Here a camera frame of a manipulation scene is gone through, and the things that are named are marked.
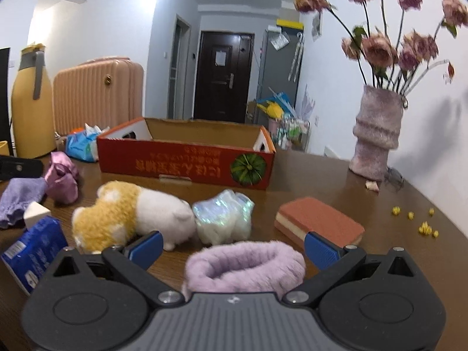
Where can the purple drawstring pouch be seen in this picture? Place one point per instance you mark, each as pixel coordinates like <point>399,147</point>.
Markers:
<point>18,195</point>

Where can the blue tissue pack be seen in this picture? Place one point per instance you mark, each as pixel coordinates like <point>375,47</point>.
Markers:
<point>29,257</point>

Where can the lilac fluffy headband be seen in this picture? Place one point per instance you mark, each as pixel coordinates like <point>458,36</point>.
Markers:
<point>273,267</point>

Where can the yellow white plush toy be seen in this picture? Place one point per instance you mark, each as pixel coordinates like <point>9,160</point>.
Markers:
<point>124,210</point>

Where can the blue open wipes pack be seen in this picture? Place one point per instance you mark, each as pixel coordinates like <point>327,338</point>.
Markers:
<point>82,145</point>

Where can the pink textured vase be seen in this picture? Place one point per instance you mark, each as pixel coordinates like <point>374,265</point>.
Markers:
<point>377,130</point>

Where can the pink ribbed suitcase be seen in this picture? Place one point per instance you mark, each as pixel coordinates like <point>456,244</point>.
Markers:
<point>102,92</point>

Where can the pink satin scrunchie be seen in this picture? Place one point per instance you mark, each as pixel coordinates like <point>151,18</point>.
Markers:
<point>62,179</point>

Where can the yellow thermos jug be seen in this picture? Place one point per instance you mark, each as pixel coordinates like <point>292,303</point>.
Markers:
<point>31,103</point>

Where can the yellow mug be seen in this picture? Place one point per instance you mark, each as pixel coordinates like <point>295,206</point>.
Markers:
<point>4,148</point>

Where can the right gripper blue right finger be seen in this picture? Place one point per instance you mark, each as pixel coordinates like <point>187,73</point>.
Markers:
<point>320,251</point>

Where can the red cardboard pumpkin box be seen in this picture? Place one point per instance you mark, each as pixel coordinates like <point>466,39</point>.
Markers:
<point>209,152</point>

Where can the dark front door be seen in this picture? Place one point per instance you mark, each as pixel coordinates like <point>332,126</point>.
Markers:
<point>223,76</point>

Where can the eyeglasses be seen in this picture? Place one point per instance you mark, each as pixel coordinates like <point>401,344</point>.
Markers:
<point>394,177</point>

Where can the iridescent organza pouch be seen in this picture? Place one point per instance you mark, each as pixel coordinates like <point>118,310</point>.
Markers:
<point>225,218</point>

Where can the white makeup sponge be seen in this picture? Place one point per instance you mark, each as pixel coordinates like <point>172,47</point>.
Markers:
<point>34,213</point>

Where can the grey refrigerator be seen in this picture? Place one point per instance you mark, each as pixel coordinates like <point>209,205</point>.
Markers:
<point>275,65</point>

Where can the dried pink rose bouquet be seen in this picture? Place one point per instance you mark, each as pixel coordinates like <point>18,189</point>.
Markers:
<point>399,65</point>

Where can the red layered sponge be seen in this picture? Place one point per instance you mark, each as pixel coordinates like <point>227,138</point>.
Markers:
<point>297,218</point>

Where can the wire storage rack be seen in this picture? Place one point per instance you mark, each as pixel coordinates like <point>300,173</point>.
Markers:
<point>293,133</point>

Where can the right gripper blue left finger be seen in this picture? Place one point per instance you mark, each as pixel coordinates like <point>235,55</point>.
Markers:
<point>145,250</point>

